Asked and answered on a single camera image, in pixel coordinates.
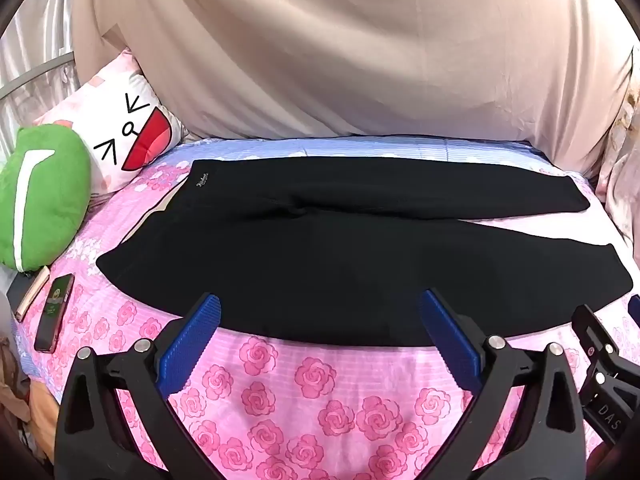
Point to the cartoon face pillow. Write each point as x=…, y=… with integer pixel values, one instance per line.
x=125, y=125

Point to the black pants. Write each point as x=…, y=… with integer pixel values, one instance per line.
x=325, y=260

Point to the grey metal rail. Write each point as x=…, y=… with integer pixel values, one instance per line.
x=62, y=57

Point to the white satin curtain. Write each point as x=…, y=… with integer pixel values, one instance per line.
x=35, y=25

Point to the pink rose print bed sheet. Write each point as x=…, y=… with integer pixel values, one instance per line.
x=300, y=400

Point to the pale floral cloth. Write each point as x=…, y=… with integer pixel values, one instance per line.
x=625, y=160

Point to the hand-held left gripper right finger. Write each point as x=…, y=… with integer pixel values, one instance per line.
x=447, y=340

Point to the smartphone with dark case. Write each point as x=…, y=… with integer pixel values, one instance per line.
x=55, y=310

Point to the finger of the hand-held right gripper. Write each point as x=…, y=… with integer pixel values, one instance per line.
x=635, y=307
x=602, y=385

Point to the green plush cushion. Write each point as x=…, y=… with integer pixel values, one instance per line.
x=50, y=200

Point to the beige hanging cloth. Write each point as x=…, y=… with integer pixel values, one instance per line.
x=325, y=50

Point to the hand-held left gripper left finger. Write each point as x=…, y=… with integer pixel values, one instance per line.
x=195, y=340

